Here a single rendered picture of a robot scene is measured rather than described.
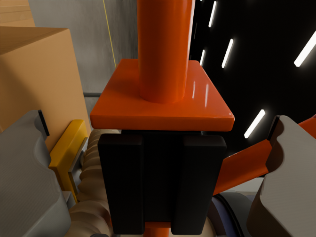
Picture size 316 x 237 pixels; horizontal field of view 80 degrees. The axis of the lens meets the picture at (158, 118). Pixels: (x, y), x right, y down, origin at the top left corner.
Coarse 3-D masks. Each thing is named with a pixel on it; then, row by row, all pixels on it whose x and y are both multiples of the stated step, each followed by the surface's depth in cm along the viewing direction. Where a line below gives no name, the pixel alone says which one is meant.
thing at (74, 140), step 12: (72, 120) 29; (72, 132) 26; (84, 132) 29; (60, 144) 24; (72, 144) 25; (84, 144) 28; (60, 156) 22; (72, 156) 25; (60, 168) 22; (72, 168) 24; (60, 180) 22; (72, 180) 24; (72, 192) 25
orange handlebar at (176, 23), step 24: (144, 0) 6; (168, 0) 6; (192, 0) 7; (144, 24) 7; (168, 24) 7; (144, 48) 7; (168, 48) 7; (144, 72) 8; (168, 72) 8; (144, 96) 8; (168, 96) 8
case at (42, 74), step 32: (0, 32) 24; (32, 32) 24; (64, 32) 27; (0, 64) 16; (32, 64) 20; (64, 64) 27; (0, 96) 16; (32, 96) 20; (64, 96) 27; (0, 128) 16; (64, 128) 27
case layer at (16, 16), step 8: (0, 0) 64; (8, 0) 68; (16, 0) 71; (24, 0) 76; (0, 8) 64; (8, 8) 68; (16, 8) 71; (24, 8) 76; (0, 16) 64; (8, 16) 68; (16, 16) 72; (24, 16) 76; (0, 24) 64; (8, 24) 68; (16, 24) 72; (24, 24) 76; (32, 24) 81
